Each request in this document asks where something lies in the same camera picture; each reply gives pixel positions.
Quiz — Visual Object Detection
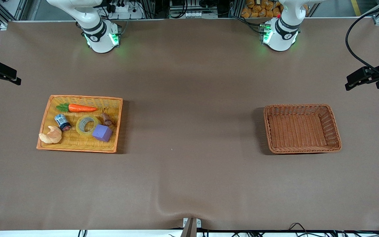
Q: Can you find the brown wicker basket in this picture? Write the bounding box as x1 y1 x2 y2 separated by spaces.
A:
264 104 342 154

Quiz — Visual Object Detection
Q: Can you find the purple foam cube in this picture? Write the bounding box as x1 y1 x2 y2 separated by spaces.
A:
92 124 113 143

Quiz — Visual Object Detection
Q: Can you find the large table cover sheet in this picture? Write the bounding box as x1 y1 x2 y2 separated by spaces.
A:
0 17 379 231

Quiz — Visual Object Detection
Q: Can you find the white power strip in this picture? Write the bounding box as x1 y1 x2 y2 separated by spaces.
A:
170 9 207 19
108 0 144 20

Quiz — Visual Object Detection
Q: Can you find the orange toy carrot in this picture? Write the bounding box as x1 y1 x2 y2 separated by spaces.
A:
56 103 98 113

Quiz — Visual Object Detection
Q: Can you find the small blue white can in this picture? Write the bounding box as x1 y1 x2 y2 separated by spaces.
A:
55 114 72 132

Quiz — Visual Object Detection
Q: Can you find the yellow packing tape roll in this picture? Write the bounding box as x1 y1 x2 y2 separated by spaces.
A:
76 115 102 136

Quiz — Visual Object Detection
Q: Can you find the orange snack bag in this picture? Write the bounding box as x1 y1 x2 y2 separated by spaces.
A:
241 0 283 19

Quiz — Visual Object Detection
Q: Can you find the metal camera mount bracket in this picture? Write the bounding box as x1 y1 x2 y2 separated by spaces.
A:
180 217 202 237

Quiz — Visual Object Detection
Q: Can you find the small brown toy figure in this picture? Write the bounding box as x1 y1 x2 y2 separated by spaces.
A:
101 109 113 127

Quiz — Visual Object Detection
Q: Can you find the yellow woven tray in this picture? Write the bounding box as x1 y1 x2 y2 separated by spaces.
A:
37 95 123 154

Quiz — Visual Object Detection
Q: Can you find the black floor cable bundle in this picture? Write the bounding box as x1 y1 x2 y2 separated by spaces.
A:
206 223 379 237

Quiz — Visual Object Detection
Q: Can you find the toy croissant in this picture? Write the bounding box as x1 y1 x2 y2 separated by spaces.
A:
38 126 63 144

